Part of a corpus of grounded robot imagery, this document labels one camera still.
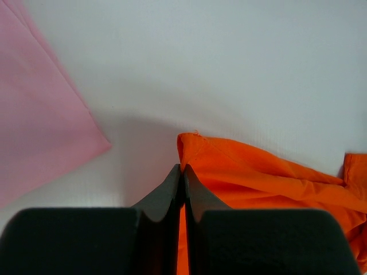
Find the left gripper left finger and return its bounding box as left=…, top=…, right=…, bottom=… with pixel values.
left=1, top=165, right=181, bottom=274

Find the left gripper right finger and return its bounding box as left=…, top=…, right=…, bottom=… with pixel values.
left=183, top=166, right=360, bottom=274

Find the orange t shirt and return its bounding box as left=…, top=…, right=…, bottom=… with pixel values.
left=177, top=133, right=366, bottom=273

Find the folded pink t shirt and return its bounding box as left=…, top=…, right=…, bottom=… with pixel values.
left=1, top=1, right=111, bottom=206

